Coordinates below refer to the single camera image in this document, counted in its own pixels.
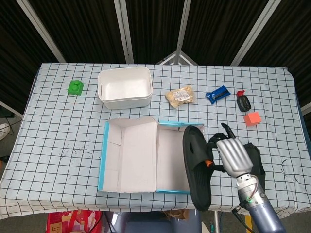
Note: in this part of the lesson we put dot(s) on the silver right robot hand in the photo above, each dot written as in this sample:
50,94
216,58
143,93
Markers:
234,155

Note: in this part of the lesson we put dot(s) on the black slipper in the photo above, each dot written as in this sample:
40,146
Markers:
257,155
198,184

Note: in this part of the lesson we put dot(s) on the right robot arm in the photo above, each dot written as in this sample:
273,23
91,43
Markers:
260,208

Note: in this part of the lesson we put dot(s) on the blue and white shoe box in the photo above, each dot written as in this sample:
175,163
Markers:
136,155

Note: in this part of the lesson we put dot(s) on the orange cube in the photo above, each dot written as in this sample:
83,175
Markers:
252,119

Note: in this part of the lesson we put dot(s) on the black bottle red cap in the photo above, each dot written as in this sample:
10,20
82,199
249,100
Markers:
244,103

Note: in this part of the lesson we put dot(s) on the blue snack packet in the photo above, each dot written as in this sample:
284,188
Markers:
217,95

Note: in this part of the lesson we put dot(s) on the metal table leg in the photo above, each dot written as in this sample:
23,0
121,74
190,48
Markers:
216,222

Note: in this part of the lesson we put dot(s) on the clear bag of nuts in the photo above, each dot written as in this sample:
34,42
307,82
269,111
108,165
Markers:
181,95

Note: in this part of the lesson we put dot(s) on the brown paper bag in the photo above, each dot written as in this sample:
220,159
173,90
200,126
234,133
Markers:
176,214

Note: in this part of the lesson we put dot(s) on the blue-grey chair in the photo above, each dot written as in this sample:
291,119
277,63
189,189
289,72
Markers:
145,224

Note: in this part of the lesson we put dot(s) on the metal screen foot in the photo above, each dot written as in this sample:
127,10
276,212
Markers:
178,57

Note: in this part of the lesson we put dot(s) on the white plastic bin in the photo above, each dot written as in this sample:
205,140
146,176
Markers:
124,85

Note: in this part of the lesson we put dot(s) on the green toy block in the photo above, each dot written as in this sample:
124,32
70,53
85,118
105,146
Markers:
75,88

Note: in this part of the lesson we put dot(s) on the checked tablecloth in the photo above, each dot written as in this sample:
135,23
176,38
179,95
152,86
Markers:
60,126

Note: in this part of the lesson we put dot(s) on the red patterned bag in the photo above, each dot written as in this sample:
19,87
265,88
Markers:
70,222

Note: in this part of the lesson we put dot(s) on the black folding screen white frame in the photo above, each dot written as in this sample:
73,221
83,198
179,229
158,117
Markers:
85,24

